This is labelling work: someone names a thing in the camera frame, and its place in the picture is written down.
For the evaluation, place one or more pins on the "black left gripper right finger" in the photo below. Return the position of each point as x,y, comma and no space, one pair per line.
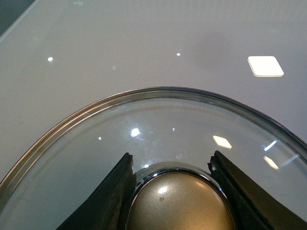
252,206

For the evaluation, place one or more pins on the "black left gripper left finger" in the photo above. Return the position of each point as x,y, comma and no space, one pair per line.
101,210

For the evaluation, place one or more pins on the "glass pot lid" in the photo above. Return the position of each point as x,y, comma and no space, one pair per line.
171,134

